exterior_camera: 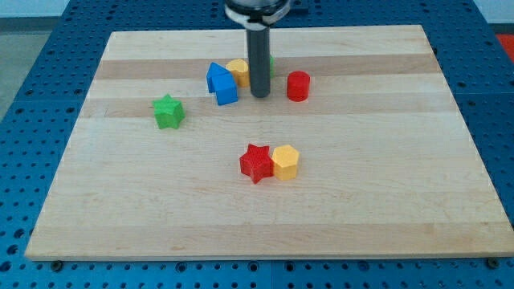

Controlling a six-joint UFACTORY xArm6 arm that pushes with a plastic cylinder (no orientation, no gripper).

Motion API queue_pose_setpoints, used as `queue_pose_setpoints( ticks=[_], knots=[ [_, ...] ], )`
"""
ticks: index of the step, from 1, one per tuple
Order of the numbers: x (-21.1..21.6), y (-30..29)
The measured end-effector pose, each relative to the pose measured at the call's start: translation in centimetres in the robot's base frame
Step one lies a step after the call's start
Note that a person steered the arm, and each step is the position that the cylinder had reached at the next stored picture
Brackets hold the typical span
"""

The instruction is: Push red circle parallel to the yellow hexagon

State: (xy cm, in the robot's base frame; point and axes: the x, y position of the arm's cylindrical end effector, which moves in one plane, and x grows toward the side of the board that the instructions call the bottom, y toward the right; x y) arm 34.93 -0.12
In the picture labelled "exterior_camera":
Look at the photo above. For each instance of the red cylinder block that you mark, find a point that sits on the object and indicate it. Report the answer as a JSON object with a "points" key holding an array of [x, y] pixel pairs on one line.
{"points": [[298, 86]]}

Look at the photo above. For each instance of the blue cube block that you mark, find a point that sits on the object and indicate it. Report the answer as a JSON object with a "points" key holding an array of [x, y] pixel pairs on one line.
{"points": [[225, 89]]}

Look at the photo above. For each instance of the red star block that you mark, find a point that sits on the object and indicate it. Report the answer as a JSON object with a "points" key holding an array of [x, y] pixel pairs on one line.
{"points": [[256, 163]]}

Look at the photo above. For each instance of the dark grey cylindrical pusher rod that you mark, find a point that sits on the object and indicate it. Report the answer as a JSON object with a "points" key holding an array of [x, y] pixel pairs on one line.
{"points": [[258, 54]]}

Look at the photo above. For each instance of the yellow hexagon block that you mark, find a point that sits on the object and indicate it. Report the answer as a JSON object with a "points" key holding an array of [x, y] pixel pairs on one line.
{"points": [[285, 160]]}

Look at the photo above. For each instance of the green star block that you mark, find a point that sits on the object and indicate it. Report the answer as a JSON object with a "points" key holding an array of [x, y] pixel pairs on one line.
{"points": [[168, 112]]}

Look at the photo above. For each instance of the yellow heart block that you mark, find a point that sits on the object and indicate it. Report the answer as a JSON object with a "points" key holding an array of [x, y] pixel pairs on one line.
{"points": [[240, 71]]}

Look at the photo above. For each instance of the blue triangle block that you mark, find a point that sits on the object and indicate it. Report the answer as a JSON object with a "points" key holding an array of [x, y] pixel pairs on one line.
{"points": [[214, 69]]}

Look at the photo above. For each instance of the light wooden board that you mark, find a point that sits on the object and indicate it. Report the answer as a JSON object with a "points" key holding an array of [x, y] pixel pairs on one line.
{"points": [[360, 151]]}

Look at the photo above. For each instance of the green block behind rod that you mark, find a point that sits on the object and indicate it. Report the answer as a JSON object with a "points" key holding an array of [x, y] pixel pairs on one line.
{"points": [[272, 67]]}

